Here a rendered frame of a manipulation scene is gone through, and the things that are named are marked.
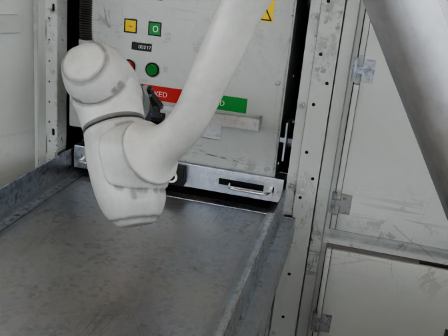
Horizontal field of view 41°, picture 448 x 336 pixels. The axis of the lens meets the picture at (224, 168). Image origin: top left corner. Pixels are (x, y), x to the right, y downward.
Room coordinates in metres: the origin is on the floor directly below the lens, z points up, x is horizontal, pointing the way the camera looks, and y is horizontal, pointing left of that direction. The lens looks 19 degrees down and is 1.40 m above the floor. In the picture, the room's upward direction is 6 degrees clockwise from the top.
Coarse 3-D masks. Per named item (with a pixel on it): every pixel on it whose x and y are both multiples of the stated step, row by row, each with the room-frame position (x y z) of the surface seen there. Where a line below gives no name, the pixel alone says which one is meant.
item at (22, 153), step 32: (0, 0) 1.37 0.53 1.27; (32, 0) 1.44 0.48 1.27; (0, 32) 1.35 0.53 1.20; (32, 32) 1.44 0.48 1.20; (0, 64) 1.37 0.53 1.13; (32, 64) 1.44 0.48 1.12; (0, 96) 1.37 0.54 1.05; (32, 96) 1.44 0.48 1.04; (0, 128) 1.37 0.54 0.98; (32, 128) 1.43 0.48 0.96; (0, 160) 1.37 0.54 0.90; (32, 160) 1.43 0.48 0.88
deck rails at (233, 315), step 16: (64, 160) 1.41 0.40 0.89; (32, 176) 1.27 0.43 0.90; (48, 176) 1.33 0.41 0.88; (64, 176) 1.41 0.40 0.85; (0, 192) 1.14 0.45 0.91; (16, 192) 1.20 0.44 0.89; (32, 192) 1.26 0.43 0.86; (48, 192) 1.31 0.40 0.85; (0, 208) 1.14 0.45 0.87; (16, 208) 1.20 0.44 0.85; (32, 208) 1.21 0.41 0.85; (0, 224) 1.11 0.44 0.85; (272, 224) 1.13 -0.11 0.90; (256, 240) 1.16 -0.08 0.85; (272, 240) 1.16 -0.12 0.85; (256, 256) 0.96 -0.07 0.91; (240, 272) 1.01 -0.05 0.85; (256, 272) 0.98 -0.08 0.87; (240, 288) 0.95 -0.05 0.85; (240, 304) 0.83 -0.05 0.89; (224, 320) 0.85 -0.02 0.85; (240, 320) 0.85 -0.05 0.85
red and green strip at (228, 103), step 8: (160, 88) 1.42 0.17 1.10; (168, 88) 1.41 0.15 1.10; (160, 96) 1.42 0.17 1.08; (168, 96) 1.41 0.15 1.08; (176, 96) 1.41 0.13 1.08; (224, 96) 1.38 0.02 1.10; (224, 104) 1.38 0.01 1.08; (232, 104) 1.38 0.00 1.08; (240, 104) 1.38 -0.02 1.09; (240, 112) 1.38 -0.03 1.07
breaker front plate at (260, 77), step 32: (96, 0) 1.45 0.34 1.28; (128, 0) 1.44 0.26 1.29; (192, 0) 1.40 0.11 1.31; (288, 0) 1.36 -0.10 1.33; (96, 32) 1.45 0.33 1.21; (192, 32) 1.40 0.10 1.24; (256, 32) 1.37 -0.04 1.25; (288, 32) 1.36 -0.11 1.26; (160, 64) 1.42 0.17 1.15; (192, 64) 1.40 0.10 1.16; (256, 64) 1.37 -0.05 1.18; (256, 96) 1.37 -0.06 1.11; (224, 128) 1.38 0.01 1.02; (192, 160) 1.40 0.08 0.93; (224, 160) 1.38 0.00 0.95; (256, 160) 1.37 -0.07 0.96
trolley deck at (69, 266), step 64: (64, 192) 1.32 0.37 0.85; (0, 256) 0.99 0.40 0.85; (64, 256) 1.01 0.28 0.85; (128, 256) 1.04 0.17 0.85; (192, 256) 1.06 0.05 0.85; (0, 320) 0.79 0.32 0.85; (64, 320) 0.81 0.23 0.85; (128, 320) 0.83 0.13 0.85; (192, 320) 0.84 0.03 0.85; (256, 320) 0.86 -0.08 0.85
